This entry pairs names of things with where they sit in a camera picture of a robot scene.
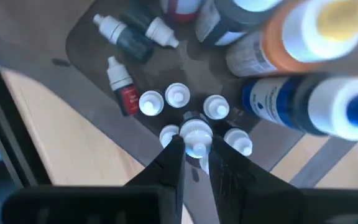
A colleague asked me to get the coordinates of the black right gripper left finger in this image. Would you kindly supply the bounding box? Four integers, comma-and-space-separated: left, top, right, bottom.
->
124, 135, 186, 224

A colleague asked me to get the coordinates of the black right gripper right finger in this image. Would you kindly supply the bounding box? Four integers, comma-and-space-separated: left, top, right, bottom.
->
208, 135, 305, 224

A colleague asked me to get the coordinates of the small white-capped dropper bottle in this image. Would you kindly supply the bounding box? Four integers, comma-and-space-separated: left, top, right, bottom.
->
223, 127, 254, 157

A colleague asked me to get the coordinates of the small purple dropper bottle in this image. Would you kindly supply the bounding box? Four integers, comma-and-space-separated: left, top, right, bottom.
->
178, 111, 214, 159

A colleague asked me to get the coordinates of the small white-labelled dropper bottle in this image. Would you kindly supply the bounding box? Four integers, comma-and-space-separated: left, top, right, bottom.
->
165, 82, 191, 109

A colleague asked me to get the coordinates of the small red dropper bottle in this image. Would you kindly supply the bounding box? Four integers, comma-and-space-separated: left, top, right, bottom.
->
106, 55, 141, 117

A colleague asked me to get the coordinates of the large black-capped food coloring bottle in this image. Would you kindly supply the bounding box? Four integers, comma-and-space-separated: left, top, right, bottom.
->
242, 73, 358, 141

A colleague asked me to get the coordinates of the large yellow food coloring bottle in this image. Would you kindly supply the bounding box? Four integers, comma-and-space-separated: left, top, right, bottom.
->
225, 0, 358, 78

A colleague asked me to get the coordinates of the large red-capped food coloring bottle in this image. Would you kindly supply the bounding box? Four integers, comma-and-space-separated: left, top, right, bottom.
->
160, 0, 203, 23

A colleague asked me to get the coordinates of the large purple-capped food coloring bottle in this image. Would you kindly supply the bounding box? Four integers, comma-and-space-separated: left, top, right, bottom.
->
194, 0, 284, 47

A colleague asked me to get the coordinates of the translucent grey plastic bin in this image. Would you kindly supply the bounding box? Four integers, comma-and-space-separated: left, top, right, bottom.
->
0, 0, 358, 224

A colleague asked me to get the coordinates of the black metal table frame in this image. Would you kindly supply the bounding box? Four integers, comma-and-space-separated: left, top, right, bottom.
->
0, 63, 52, 189

